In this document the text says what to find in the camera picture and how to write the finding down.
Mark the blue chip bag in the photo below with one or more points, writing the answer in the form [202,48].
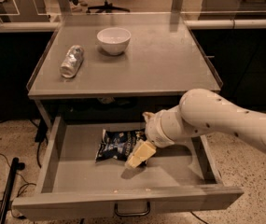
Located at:
[118,145]

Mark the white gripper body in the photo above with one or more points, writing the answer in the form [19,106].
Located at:
[153,130]

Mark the black metal drawer handle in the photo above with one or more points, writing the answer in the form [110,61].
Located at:
[132,209]

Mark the crushed clear plastic bottle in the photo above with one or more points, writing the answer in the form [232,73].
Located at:
[72,61]

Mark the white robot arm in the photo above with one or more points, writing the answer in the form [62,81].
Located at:
[199,112]

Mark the grey open drawer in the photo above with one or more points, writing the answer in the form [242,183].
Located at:
[72,184]

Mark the white horizontal rail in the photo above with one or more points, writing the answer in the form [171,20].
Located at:
[226,24]

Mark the white ceramic bowl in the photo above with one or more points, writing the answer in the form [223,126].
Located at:
[114,40]

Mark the grey background desk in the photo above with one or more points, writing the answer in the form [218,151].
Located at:
[233,10]

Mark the black pole on floor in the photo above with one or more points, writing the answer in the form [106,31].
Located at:
[15,166]

